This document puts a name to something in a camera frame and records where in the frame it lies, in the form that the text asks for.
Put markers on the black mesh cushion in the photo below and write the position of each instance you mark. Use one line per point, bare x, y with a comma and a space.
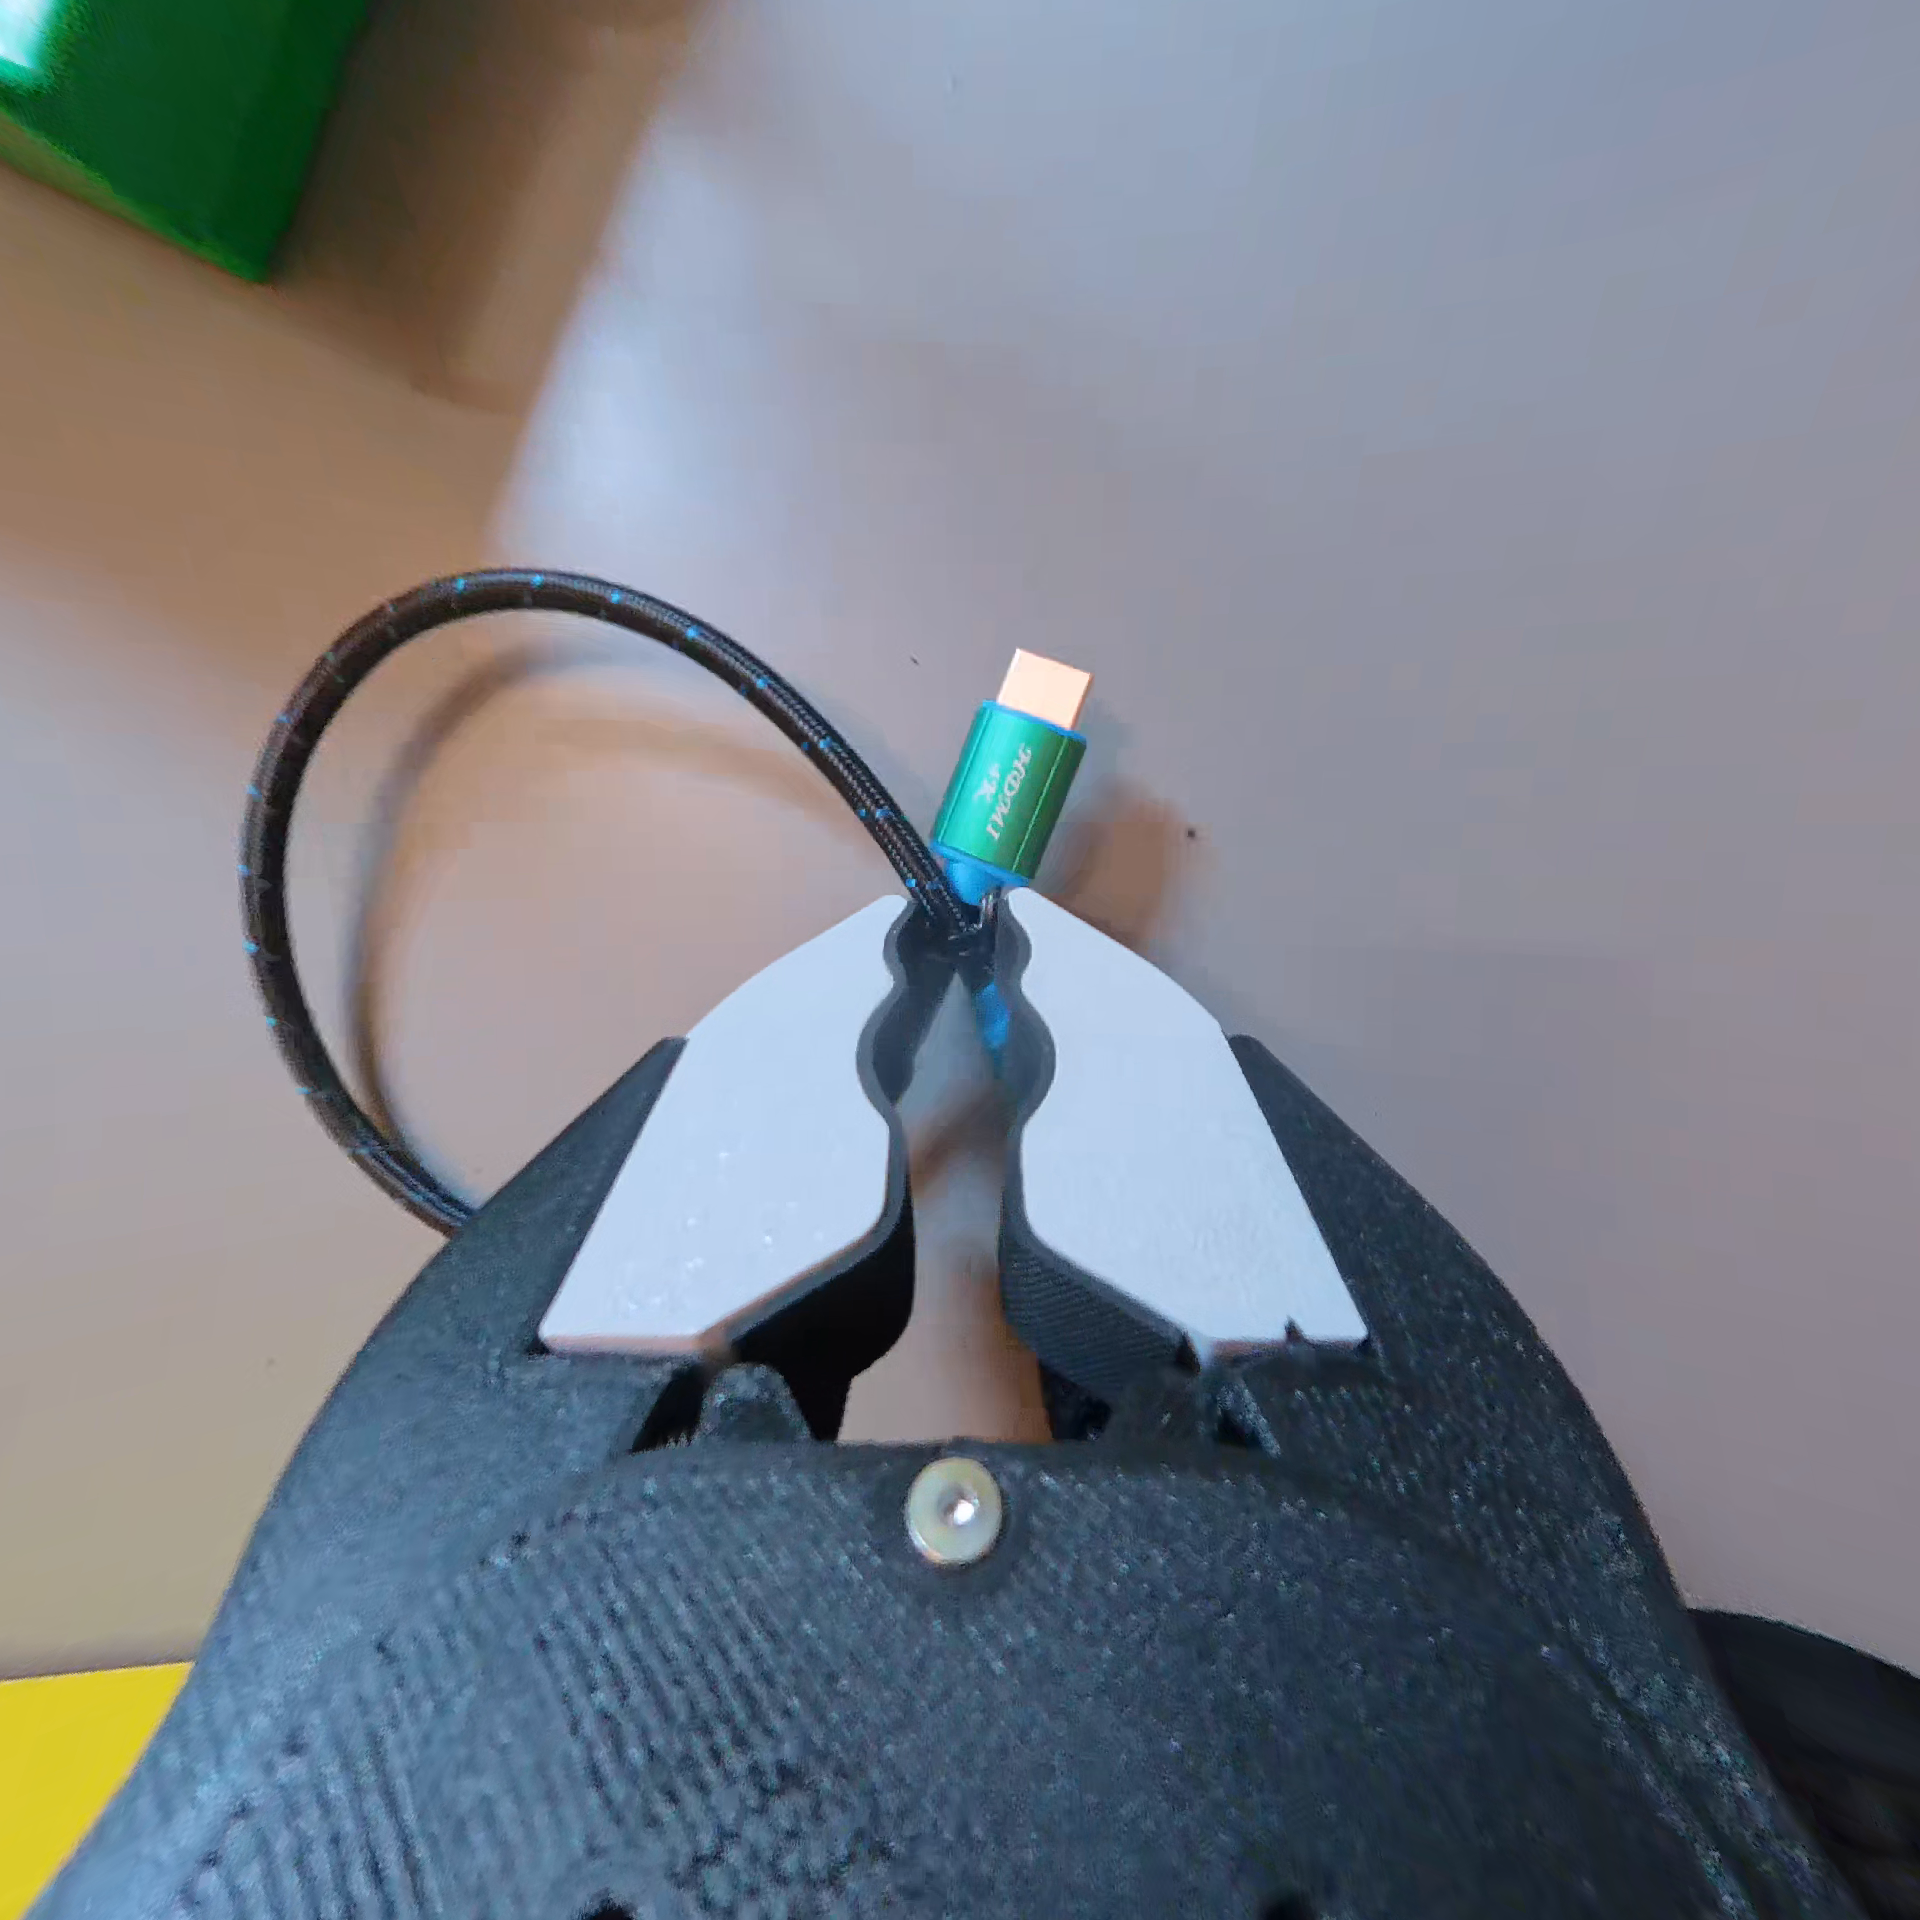
1843, 1723

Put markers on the green plastic bin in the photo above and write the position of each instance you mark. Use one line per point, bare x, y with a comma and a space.
180, 135

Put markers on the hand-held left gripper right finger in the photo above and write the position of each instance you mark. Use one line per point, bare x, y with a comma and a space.
1183, 1169

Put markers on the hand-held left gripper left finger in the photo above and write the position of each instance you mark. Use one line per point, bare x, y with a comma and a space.
748, 1169

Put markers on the yellow plastic bin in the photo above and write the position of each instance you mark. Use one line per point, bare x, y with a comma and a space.
76, 1740

